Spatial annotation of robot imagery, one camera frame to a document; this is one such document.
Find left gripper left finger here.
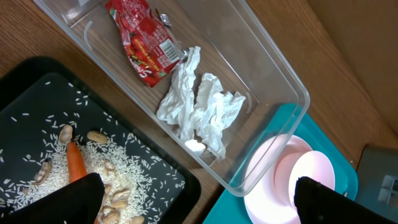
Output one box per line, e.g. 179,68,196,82
1,173,104,224

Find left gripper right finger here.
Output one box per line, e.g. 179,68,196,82
294,177,394,224

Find orange carrot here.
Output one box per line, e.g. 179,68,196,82
67,142,88,183

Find pink bowl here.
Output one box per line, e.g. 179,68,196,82
274,151,335,208

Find food scraps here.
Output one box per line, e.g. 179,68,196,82
1,75,186,223

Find white tissue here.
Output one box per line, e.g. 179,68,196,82
156,46,201,142
191,73,246,159

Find red snack wrapper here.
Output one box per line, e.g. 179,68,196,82
105,0,183,87

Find black plastic tray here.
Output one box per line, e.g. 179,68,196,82
1,57,201,223

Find teal serving tray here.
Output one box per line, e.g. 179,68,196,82
203,104,358,224

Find clear plastic bin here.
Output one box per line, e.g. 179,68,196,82
37,0,310,197

